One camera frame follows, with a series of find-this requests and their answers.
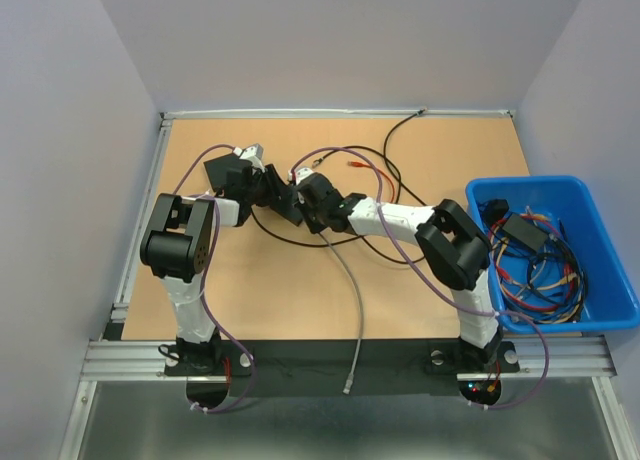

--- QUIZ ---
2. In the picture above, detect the black network switch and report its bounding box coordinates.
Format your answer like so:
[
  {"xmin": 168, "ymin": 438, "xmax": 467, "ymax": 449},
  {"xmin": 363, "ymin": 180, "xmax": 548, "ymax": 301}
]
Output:
[
  {"xmin": 269, "ymin": 179, "xmax": 303, "ymax": 226},
  {"xmin": 204, "ymin": 153, "xmax": 245, "ymax": 194}
]

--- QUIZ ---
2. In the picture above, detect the black ethernet cable short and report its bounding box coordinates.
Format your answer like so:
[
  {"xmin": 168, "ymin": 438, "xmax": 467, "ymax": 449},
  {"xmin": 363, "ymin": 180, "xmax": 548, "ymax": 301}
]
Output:
[{"xmin": 309, "ymin": 147, "xmax": 416, "ymax": 266}]

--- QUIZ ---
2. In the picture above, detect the red ethernet cable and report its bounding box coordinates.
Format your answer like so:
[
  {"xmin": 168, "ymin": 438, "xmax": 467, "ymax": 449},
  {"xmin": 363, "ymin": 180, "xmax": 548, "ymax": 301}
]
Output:
[{"xmin": 347, "ymin": 159, "xmax": 401, "ymax": 204}]

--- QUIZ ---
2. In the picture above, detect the black ethernet cable long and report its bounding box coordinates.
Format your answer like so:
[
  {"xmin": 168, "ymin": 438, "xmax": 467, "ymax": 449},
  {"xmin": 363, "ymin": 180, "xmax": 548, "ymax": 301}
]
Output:
[{"xmin": 249, "ymin": 107, "xmax": 431, "ymax": 249}]

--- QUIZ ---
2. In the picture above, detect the grey ethernet cable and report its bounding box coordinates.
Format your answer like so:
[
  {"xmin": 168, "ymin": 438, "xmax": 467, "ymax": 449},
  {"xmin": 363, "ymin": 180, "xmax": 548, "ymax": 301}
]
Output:
[{"xmin": 319, "ymin": 232, "xmax": 365, "ymax": 394}]

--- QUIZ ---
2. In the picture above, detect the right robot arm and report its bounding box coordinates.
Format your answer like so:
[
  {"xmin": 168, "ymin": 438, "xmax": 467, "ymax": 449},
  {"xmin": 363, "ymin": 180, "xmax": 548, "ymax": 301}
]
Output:
[{"xmin": 291, "ymin": 168, "xmax": 503, "ymax": 370}]

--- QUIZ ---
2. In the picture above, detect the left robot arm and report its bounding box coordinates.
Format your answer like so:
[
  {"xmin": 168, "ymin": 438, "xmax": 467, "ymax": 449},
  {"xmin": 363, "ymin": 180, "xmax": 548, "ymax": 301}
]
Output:
[{"xmin": 140, "ymin": 160, "xmax": 301, "ymax": 375}]

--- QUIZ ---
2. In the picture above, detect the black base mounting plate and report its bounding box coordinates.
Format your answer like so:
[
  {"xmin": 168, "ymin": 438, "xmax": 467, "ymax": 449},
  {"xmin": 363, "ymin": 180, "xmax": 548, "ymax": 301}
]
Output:
[{"xmin": 164, "ymin": 339, "xmax": 520, "ymax": 397}]

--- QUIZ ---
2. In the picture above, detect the black power adapter in bin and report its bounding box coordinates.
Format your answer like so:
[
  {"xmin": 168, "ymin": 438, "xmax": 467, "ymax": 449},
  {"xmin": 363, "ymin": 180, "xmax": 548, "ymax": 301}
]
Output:
[{"xmin": 502, "ymin": 215, "xmax": 549, "ymax": 252}]

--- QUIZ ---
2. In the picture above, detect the blue plastic bin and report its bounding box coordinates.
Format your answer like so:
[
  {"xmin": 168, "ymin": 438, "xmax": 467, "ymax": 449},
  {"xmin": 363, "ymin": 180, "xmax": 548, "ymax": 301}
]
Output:
[{"xmin": 465, "ymin": 174, "xmax": 640, "ymax": 334}]

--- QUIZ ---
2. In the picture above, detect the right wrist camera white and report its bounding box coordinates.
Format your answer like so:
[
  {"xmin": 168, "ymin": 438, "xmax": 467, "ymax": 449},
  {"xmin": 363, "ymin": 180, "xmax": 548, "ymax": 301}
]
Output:
[{"xmin": 287, "ymin": 166, "xmax": 314, "ymax": 185}]

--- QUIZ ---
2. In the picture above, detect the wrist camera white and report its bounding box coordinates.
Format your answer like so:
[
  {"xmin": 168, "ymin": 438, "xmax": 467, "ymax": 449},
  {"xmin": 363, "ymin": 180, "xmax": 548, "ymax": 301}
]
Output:
[
  {"xmin": 287, "ymin": 166, "xmax": 314, "ymax": 185},
  {"xmin": 233, "ymin": 144, "xmax": 265, "ymax": 171}
]

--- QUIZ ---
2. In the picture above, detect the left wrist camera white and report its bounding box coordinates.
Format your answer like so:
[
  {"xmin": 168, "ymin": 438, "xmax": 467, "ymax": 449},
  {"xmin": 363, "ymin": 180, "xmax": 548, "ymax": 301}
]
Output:
[{"xmin": 233, "ymin": 144, "xmax": 265, "ymax": 171}]

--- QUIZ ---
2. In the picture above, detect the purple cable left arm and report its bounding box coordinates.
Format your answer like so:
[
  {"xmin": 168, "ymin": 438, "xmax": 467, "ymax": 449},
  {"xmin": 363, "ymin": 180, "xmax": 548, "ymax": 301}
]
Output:
[{"xmin": 172, "ymin": 143, "xmax": 259, "ymax": 415}]

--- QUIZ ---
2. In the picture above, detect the aluminium front rail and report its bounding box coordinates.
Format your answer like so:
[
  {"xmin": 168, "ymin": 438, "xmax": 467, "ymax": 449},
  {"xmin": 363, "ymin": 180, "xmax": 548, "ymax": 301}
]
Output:
[{"xmin": 81, "ymin": 336, "xmax": 617, "ymax": 382}]

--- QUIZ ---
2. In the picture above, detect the tangle of cables in bin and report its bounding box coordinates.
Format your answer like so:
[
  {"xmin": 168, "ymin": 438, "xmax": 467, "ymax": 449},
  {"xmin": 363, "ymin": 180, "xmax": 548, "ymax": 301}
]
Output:
[{"xmin": 474, "ymin": 199, "xmax": 591, "ymax": 326}]

